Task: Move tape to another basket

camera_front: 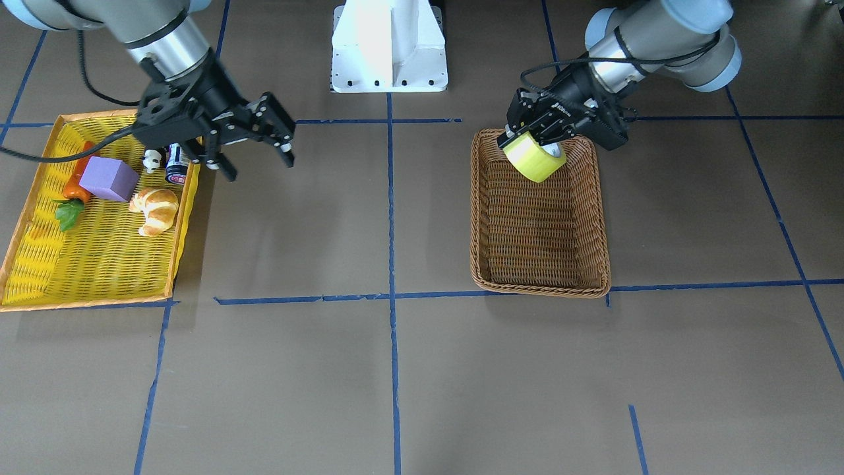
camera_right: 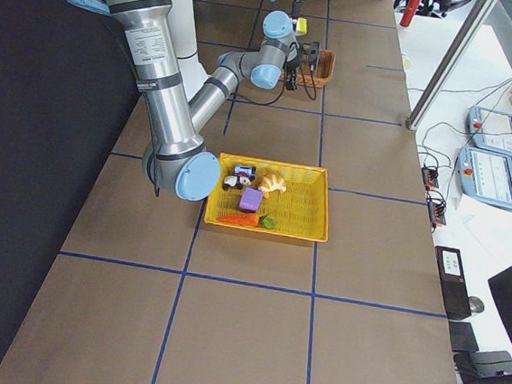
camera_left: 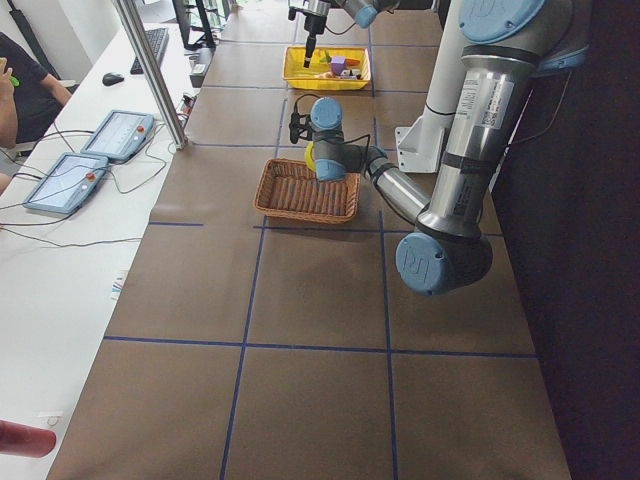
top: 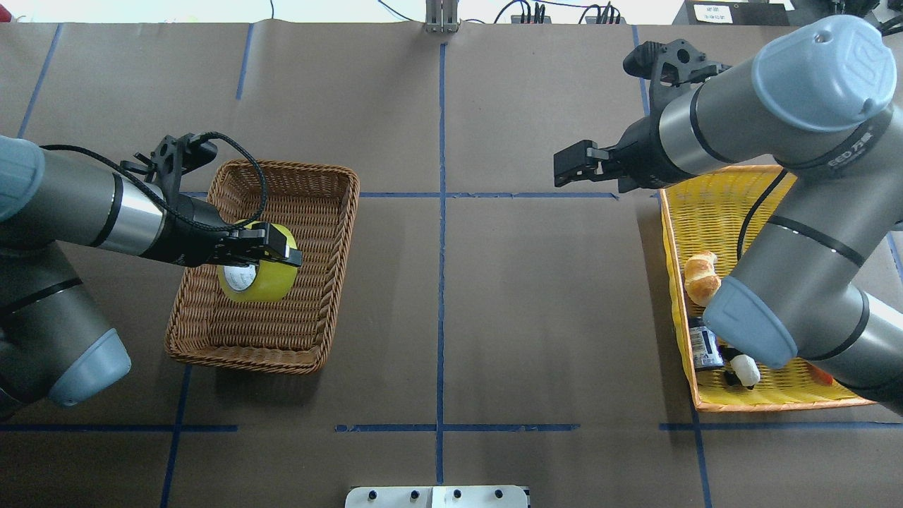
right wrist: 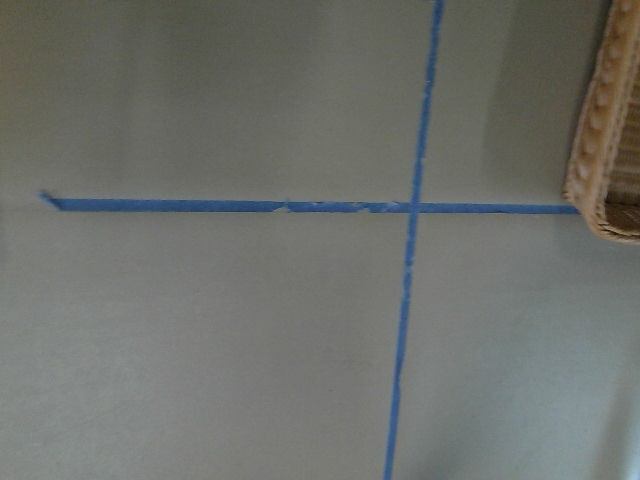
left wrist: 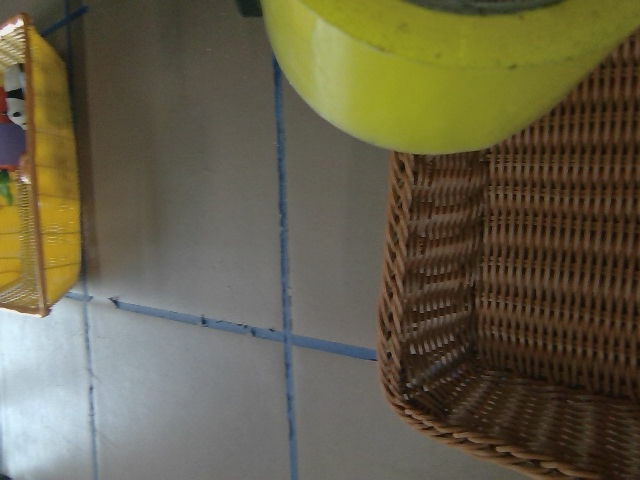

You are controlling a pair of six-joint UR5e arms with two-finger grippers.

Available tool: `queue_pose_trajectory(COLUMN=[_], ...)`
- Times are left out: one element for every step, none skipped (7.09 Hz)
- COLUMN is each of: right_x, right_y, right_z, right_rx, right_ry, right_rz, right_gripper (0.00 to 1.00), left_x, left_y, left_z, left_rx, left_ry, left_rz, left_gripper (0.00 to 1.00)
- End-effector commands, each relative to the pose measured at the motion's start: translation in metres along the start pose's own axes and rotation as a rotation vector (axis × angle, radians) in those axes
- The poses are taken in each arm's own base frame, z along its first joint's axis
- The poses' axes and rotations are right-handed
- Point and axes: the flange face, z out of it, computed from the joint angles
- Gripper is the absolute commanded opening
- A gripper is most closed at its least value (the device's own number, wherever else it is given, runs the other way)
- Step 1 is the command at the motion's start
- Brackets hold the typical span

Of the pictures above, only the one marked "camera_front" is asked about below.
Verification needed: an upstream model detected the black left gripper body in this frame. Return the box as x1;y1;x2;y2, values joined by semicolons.
506;64;629;150

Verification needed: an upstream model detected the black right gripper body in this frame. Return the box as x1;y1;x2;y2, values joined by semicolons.
132;56;296;166

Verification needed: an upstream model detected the yellow tape roll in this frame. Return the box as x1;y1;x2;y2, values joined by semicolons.
502;133;568;183

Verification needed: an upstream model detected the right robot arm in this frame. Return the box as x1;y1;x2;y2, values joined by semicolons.
3;1;296;181

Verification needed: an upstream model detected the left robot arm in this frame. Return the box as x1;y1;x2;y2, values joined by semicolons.
497;1;742;150

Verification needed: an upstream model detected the brown wicker basket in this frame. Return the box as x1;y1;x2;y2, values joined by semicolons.
469;129;611;298

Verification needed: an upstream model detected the yellow plastic basket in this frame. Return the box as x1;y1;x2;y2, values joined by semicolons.
0;109;202;312

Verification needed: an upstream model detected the small drink can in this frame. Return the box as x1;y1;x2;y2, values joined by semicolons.
165;143;192;185

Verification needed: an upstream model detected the toy panda figure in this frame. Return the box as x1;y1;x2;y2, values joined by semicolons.
142;148;164;174

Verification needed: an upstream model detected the toy croissant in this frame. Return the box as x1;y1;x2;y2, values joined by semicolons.
129;187;179;237

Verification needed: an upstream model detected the purple foam block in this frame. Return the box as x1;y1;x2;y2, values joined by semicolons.
79;156;140;203

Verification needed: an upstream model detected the toy orange carrot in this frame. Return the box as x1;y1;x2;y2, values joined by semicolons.
53;154;92;232

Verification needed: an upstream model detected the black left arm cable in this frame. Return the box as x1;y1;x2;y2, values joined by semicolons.
520;33;719;93

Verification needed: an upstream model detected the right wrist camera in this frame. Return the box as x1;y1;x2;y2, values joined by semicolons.
131;94;207;148

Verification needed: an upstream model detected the black camera cable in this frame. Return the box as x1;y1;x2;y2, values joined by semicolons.
0;30;142;164

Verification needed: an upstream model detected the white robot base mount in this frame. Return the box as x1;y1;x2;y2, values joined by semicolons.
330;1;449;94

